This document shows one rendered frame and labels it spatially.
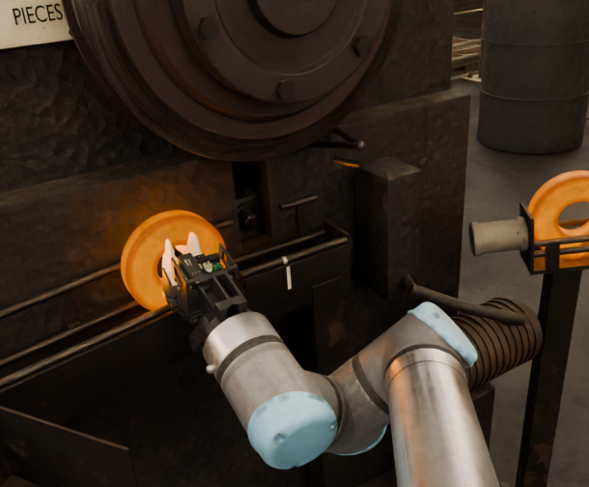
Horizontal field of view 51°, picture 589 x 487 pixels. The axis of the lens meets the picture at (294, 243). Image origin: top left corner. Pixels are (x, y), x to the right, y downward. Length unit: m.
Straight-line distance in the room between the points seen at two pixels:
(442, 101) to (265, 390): 0.71
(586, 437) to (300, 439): 1.17
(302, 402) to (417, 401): 0.12
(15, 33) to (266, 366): 0.52
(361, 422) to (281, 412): 0.13
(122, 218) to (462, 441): 0.58
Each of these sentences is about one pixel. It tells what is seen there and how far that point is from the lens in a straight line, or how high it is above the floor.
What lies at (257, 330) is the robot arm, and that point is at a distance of 0.72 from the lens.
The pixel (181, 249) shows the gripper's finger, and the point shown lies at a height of 0.77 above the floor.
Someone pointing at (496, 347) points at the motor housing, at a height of 0.50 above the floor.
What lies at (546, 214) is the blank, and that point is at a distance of 1.11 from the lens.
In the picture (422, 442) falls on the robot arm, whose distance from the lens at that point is 0.57.
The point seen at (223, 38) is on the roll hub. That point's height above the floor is 1.07.
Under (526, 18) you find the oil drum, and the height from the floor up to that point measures 0.71.
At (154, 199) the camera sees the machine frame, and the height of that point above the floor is 0.83.
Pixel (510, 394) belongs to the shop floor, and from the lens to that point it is 1.83.
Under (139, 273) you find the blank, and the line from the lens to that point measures 0.89.
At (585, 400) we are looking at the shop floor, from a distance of 1.86.
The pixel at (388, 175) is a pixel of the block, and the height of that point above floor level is 0.80.
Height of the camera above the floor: 1.16
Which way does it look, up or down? 27 degrees down
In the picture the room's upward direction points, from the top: 4 degrees counter-clockwise
